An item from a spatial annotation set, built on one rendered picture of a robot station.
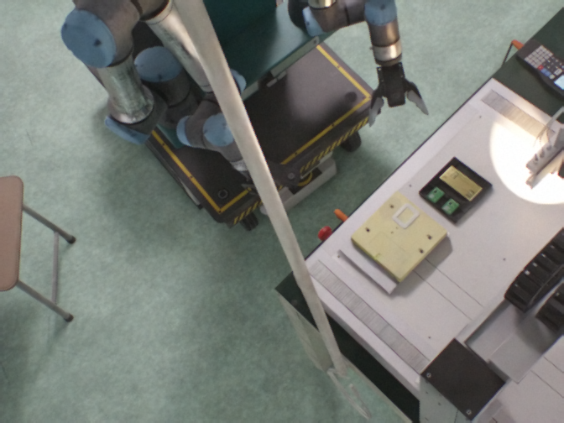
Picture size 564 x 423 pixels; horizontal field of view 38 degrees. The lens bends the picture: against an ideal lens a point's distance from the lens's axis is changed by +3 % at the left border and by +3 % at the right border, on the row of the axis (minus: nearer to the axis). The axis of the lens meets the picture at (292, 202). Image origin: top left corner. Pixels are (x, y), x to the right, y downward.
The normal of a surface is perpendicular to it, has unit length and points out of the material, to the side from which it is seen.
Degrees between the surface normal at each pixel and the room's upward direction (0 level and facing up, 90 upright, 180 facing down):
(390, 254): 0
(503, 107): 0
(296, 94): 0
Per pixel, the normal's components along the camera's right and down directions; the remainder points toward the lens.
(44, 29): -0.14, -0.41
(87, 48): -0.46, 0.78
